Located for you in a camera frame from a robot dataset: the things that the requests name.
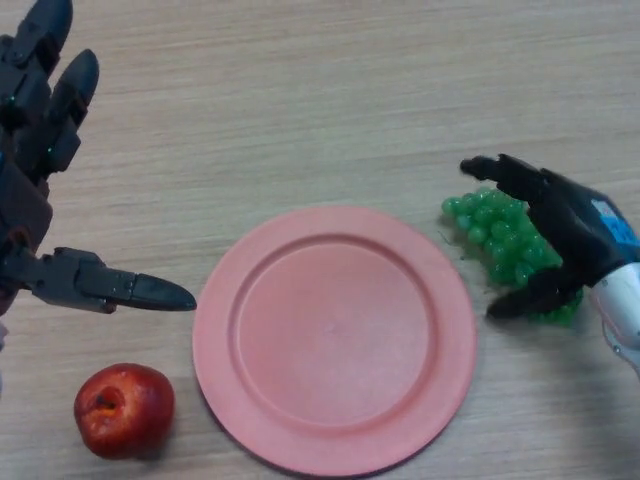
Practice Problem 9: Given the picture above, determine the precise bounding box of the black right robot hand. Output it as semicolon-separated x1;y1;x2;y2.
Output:
458;153;639;321

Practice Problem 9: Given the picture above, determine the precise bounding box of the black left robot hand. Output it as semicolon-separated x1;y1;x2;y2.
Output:
0;0;198;316

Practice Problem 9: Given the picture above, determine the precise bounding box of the green grapes bunch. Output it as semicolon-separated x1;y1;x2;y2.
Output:
440;187;585;329

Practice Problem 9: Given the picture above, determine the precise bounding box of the pink round plate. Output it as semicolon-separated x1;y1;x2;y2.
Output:
192;205;478;476

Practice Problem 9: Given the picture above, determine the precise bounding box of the red apple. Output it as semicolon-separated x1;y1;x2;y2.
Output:
73;363;176;460

